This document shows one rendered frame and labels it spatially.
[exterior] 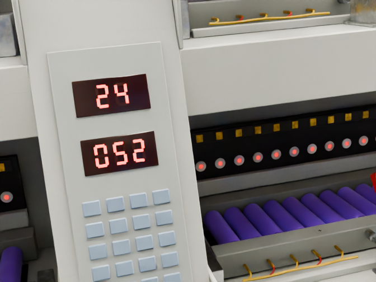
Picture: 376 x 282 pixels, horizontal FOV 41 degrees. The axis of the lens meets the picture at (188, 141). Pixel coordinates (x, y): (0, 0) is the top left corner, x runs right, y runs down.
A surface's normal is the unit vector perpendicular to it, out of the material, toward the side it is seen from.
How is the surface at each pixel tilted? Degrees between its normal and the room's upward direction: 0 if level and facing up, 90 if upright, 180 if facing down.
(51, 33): 90
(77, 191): 90
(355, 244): 105
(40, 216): 90
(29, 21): 90
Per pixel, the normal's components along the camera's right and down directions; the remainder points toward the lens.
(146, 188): 0.22, 0.02
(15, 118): 0.25, 0.28
